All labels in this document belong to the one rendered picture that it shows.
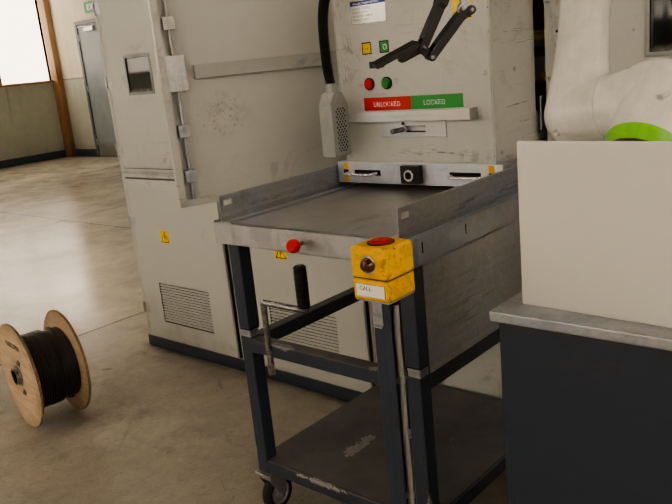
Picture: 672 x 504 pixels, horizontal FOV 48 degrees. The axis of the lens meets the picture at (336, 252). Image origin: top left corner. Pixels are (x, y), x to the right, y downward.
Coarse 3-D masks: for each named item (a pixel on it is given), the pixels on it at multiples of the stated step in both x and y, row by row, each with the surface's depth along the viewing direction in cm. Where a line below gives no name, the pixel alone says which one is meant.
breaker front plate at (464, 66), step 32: (352, 0) 204; (416, 0) 191; (480, 0) 180; (352, 32) 207; (384, 32) 200; (416, 32) 194; (480, 32) 182; (352, 64) 210; (416, 64) 196; (448, 64) 190; (480, 64) 184; (352, 96) 213; (384, 96) 205; (480, 96) 186; (352, 128) 216; (384, 128) 208; (448, 128) 195; (480, 128) 189; (352, 160) 219; (384, 160) 211; (416, 160) 204; (448, 160) 197; (480, 160) 191
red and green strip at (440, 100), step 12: (408, 96) 200; (420, 96) 198; (432, 96) 195; (444, 96) 193; (456, 96) 191; (372, 108) 209; (384, 108) 206; (396, 108) 204; (408, 108) 201; (420, 108) 199
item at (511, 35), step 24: (504, 0) 184; (528, 0) 193; (504, 24) 185; (528, 24) 194; (336, 48) 212; (504, 48) 186; (528, 48) 195; (504, 72) 187; (528, 72) 196; (504, 96) 188; (528, 96) 198; (504, 120) 189; (528, 120) 199; (504, 144) 190
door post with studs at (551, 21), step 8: (544, 0) 190; (552, 0) 190; (544, 8) 193; (552, 8) 191; (544, 16) 193; (552, 16) 191; (544, 24) 194; (552, 24) 192; (552, 32) 192; (552, 40) 193; (552, 48) 194; (552, 56) 194; (552, 64) 195
